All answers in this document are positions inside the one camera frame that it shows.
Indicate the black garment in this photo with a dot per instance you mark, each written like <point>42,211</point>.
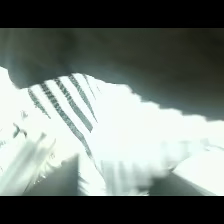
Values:
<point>133,56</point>

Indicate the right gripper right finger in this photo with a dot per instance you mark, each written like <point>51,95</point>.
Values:
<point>176,186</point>

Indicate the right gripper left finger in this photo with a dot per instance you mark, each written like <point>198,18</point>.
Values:
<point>63,180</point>

